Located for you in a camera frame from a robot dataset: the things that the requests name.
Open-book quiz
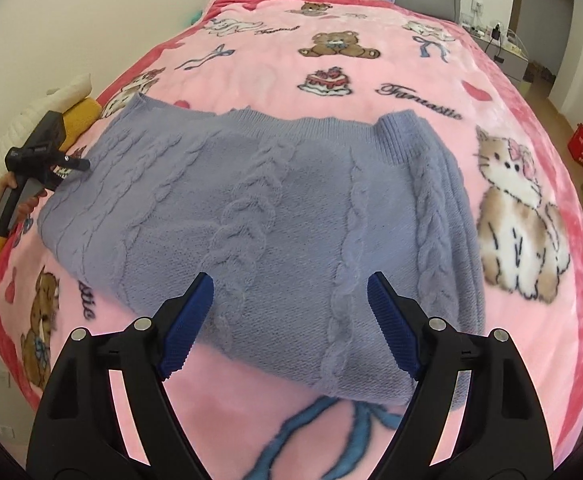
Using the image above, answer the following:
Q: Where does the white quilted pillow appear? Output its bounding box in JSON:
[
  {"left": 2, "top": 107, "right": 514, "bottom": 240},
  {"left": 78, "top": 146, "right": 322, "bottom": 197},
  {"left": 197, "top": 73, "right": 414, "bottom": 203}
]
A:
[{"left": 0, "top": 74, "right": 92, "bottom": 177}]

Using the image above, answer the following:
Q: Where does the white wall switch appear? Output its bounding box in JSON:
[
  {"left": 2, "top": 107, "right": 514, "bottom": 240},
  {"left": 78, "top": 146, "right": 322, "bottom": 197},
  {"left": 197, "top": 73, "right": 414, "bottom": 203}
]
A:
[{"left": 471, "top": 0, "right": 482, "bottom": 14}]

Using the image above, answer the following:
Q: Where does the pink cartoon fleece blanket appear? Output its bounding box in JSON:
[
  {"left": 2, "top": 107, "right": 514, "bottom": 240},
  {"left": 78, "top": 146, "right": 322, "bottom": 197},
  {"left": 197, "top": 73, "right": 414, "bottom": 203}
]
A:
[{"left": 0, "top": 0, "right": 583, "bottom": 479}]

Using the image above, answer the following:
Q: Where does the white bedside table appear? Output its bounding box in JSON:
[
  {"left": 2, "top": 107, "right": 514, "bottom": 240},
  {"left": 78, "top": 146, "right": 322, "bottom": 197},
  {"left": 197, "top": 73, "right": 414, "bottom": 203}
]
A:
[{"left": 462, "top": 22, "right": 529, "bottom": 84}]

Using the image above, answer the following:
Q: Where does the lavender knit sweater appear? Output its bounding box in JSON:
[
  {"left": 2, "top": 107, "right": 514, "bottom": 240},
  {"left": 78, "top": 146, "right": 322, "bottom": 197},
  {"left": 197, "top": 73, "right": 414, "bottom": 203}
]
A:
[{"left": 38, "top": 96, "right": 485, "bottom": 405}]

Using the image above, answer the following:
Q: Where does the yellow plush pillow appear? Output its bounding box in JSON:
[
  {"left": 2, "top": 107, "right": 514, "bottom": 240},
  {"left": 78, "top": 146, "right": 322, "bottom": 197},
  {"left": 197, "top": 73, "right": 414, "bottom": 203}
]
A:
[{"left": 0, "top": 98, "right": 101, "bottom": 252}]

